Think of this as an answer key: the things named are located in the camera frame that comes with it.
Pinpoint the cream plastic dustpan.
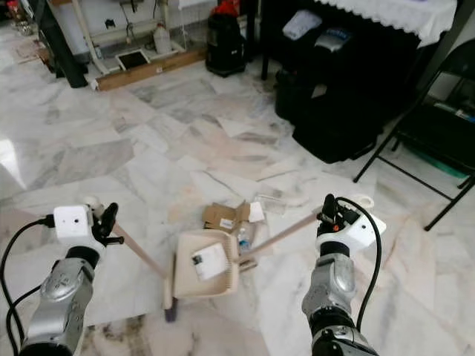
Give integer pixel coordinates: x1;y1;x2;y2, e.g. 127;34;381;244
172;210;321;300

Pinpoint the small white carton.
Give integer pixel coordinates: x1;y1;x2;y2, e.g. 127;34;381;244
191;243;230;280

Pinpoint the clear plastic container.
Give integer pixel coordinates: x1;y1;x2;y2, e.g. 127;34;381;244
255;194;290;217

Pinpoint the black luggage pile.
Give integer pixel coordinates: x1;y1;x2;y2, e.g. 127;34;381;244
273;9;428;165

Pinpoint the small plastic bottle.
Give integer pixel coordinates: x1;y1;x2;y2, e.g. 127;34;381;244
237;228;252;255

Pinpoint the brown cardboard box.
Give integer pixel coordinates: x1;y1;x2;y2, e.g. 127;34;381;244
202;201;252;233

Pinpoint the green tray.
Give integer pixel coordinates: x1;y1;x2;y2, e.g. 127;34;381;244
403;143;475;180

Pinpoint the black folding chair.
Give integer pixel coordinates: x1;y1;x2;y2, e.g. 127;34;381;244
352;36;475;231

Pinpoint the wooden plank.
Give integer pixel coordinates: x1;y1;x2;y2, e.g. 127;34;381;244
94;45;209;93

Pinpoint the white framed tablet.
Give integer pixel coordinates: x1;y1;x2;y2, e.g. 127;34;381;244
116;48;152;72

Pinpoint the white plastic jug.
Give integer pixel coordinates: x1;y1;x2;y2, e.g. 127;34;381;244
154;22;174;56

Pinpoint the grey pouch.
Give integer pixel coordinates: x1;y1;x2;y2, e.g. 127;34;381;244
282;8;324;42

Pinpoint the black vacuum with red top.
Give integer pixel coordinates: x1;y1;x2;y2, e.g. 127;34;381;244
205;0;248;78

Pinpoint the white lace tablecloth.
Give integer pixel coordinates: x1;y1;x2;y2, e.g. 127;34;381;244
313;0;458;47

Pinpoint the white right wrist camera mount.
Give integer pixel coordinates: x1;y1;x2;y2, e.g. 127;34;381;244
315;194;388;257

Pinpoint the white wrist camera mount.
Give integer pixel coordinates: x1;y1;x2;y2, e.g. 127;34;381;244
53;204;97;246
315;194;388;257

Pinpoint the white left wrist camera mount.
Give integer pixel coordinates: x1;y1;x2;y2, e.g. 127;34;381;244
53;204;97;246

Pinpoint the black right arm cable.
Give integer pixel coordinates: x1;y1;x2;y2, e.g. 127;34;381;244
336;196;384;332

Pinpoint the black post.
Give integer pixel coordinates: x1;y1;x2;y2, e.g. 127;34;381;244
30;0;89;89

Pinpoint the white pipe frame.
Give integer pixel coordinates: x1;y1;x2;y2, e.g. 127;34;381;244
71;0;191;76

